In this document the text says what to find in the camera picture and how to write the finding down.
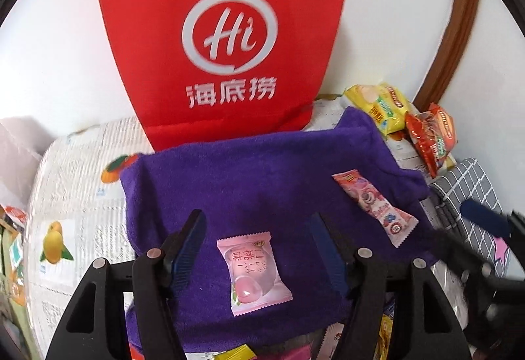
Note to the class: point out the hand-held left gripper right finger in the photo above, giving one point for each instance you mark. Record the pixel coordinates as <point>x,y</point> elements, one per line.
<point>328,253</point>

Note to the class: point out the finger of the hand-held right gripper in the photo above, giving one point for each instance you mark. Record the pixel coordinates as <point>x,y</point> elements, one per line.
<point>484,217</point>
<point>459,253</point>

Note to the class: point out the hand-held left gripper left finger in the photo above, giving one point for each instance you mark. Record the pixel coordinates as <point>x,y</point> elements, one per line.
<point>188,245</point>

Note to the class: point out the pink peach candy packet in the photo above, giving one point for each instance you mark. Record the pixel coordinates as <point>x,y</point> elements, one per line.
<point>246,261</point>

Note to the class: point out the grey checked cloth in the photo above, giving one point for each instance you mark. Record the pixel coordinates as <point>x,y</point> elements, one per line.
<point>463,183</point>

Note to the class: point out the long pink snack bar packet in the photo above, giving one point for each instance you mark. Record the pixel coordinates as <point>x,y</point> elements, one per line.
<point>369,200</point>

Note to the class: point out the purple towel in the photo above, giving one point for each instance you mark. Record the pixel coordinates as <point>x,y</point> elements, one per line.
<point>246,179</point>

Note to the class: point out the white red snack packet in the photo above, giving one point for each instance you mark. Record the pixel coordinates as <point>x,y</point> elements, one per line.
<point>332,341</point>

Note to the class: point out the yellow snack packet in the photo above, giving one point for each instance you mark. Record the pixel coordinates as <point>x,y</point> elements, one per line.
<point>385,337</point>

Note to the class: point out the plain pink packet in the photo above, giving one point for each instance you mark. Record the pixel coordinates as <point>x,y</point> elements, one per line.
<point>281,352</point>

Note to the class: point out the small yellow candy packet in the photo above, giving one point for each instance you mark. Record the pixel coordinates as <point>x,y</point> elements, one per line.
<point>233,354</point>

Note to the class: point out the fruit print tablecloth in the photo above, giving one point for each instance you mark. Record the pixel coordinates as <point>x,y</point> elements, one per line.
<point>82,179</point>

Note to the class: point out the yellow cracker packet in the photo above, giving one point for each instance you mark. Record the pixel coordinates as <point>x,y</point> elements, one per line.
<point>369,102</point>

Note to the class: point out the orange white packet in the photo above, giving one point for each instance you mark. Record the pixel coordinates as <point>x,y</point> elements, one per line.
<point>12,216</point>

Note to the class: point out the green printed packet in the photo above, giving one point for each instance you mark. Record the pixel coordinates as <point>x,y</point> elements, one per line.
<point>10,261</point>

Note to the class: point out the red paper bag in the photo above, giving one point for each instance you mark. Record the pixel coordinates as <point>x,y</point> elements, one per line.
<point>143,56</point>

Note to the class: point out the brown door frame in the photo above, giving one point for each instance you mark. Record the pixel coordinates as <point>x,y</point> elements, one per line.
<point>455,40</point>

